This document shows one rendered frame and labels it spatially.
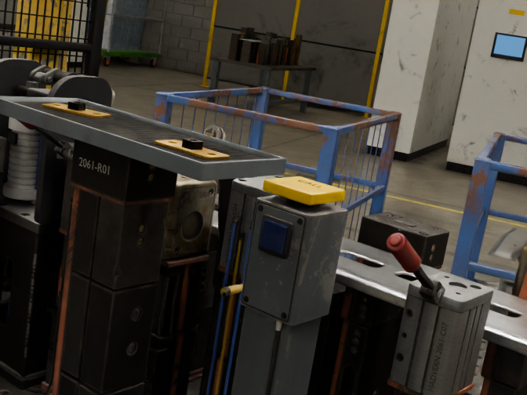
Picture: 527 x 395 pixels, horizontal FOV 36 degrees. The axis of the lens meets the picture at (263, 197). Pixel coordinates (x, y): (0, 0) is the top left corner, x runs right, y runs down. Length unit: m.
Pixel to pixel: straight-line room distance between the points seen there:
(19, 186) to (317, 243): 0.66
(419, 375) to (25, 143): 0.71
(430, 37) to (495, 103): 1.00
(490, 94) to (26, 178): 7.98
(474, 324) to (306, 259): 0.23
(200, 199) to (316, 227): 0.39
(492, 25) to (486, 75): 0.53
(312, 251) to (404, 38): 8.42
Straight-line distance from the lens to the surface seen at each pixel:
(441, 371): 0.90
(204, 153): 0.87
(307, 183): 0.81
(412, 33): 9.15
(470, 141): 9.11
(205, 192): 1.14
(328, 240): 0.79
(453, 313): 0.88
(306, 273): 0.78
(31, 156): 1.31
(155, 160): 0.84
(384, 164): 4.26
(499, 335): 0.99
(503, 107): 9.06
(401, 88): 9.16
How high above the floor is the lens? 1.31
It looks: 12 degrees down
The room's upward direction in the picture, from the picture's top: 9 degrees clockwise
